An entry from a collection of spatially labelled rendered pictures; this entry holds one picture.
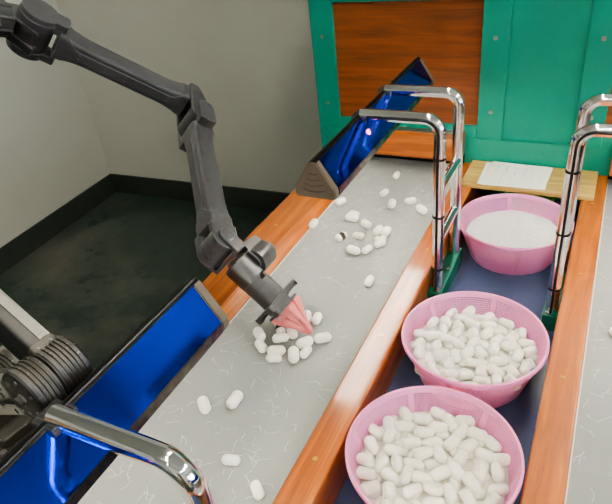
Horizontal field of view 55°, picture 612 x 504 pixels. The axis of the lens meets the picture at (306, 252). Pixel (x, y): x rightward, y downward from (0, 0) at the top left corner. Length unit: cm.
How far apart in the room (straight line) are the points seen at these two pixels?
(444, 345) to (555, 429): 28
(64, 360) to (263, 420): 43
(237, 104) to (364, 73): 131
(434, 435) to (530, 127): 98
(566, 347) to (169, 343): 73
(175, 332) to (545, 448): 58
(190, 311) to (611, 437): 68
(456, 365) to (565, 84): 85
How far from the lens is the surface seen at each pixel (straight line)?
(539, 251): 143
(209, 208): 120
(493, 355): 117
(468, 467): 101
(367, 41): 178
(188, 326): 73
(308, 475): 95
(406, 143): 176
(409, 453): 101
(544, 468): 98
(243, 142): 310
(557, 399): 107
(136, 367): 68
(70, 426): 61
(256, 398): 110
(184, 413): 111
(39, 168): 340
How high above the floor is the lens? 153
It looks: 33 degrees down
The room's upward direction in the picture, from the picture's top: 7 degrees counter-clockwise
